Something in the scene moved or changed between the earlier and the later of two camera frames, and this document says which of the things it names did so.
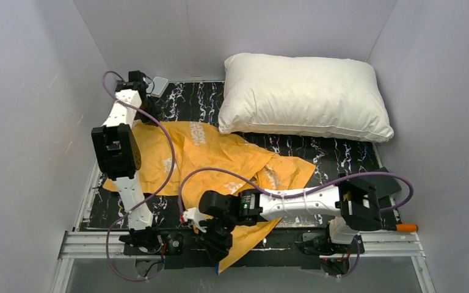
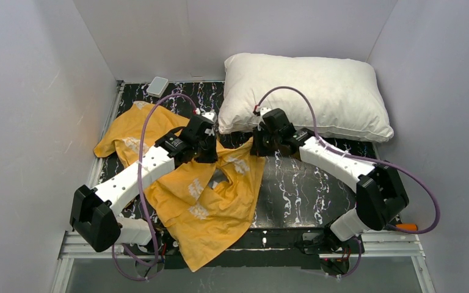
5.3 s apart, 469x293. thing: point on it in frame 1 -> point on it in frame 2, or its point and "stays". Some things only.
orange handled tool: (406, 227) stays
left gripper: (142, 107) -> (207, 149)
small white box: (160, 85) stays
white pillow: (322, 96) stays
